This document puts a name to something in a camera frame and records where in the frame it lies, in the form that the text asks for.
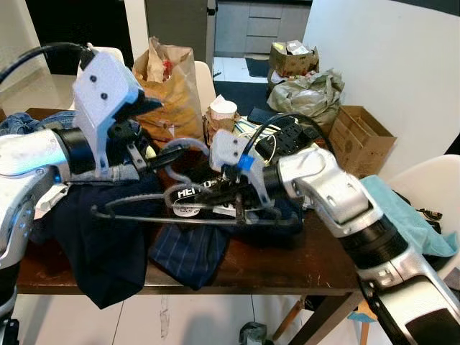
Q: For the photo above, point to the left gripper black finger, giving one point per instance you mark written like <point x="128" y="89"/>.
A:
<point x="136" y="106"/>
<point x="169" y="153"/>

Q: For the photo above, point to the grey plastic hanger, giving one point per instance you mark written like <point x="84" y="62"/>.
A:
<point x="180" y="218"/>

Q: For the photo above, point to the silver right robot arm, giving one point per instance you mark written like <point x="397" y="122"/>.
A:
<point x="323" y="187"/>

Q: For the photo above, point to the brown paper bag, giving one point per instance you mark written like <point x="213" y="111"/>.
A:
<point x="176" y="93"/>

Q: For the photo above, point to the black garment with white letters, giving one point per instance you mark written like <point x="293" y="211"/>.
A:
<point x="194" y="195"/>

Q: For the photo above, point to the paper cup with white lid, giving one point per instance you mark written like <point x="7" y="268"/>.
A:
<point x="223" y="108"/>

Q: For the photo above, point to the navy striped garment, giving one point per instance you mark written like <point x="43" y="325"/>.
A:
<point x="190" y="255"/>

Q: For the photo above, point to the dark wooden table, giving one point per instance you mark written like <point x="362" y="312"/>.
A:
<point x="273" y="269"/>

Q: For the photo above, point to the white crumpled paper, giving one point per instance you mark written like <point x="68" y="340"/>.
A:
<point x="49" y="200"/>

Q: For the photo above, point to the grey green shopping bag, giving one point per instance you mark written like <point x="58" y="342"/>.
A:
<point x="309" y="97"/>

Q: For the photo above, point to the brown cardboard box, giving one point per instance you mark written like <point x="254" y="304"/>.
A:
<point x="359" y="144"/>

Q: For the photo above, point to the open brown box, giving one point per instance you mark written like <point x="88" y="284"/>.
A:
<point x="287" y="65"/>

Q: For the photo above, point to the crumpled grey plastic bag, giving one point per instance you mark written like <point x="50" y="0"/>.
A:
<point x="253" y="334"/>

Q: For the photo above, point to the grey kitchen cabinets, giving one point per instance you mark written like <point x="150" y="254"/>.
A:
<point x="266" y="21"/>

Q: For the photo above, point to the teal towel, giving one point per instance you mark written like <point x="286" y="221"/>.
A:
<point x="402" y="208"/>

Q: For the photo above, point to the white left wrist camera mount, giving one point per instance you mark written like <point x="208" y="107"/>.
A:
<point x="104" y="83"/>

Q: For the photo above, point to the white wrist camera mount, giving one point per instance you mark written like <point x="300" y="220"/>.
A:
<point x="230" y="147"/>
<point x="104" y="83"/>

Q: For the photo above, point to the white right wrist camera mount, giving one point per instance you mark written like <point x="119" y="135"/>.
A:
<point x="230" y="147"/>

